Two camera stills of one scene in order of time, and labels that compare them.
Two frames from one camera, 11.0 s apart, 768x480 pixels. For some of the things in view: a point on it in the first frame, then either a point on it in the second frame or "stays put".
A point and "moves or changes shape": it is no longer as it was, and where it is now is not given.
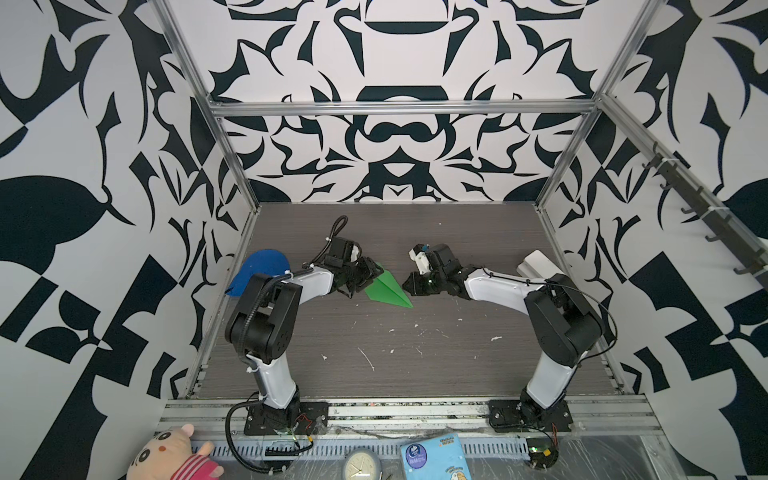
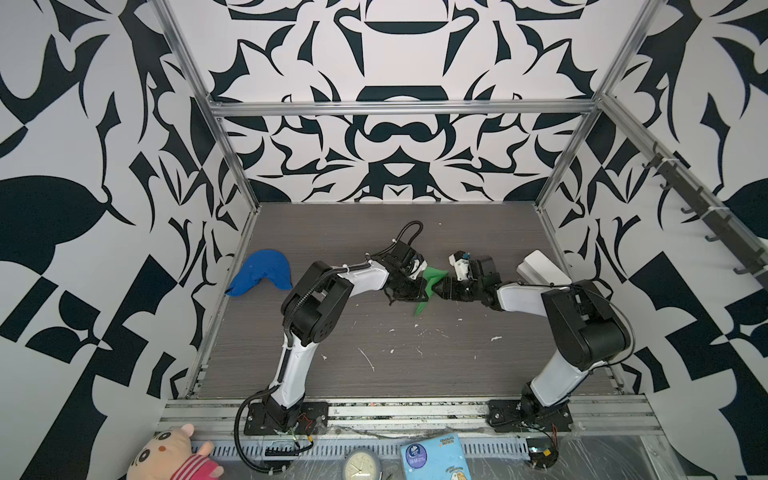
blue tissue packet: [437, 458] stays put
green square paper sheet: [385, 289] moves or changes shape
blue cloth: [269, 262] stays put
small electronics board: [543, 453] stays put
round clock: [361, 464] stays put
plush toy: [169, 455] stays put
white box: [538, 266] stays put
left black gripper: [371, 272] -> [420, 295]
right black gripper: [415, 289] -> [447, 292]
